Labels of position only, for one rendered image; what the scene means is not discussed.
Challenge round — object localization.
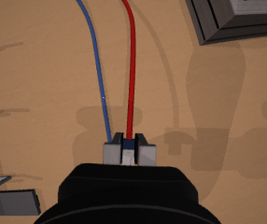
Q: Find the red patch cord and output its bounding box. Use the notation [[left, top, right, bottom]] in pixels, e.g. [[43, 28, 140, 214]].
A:
[[121, 0, 135, 139]]

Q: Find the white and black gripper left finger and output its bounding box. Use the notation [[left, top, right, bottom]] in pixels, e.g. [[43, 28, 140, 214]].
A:
[[103, 133, 123, 165]]

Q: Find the blue cable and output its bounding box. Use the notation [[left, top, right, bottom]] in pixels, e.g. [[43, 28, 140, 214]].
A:
[[77, 0, 112, 142]]

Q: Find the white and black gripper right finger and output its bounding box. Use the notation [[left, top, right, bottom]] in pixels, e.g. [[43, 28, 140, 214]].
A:
[[134, 133, 157, 166]]

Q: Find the grey and navy cable plug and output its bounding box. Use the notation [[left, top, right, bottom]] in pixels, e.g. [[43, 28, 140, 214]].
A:
[[122, 138, 134, 165]]

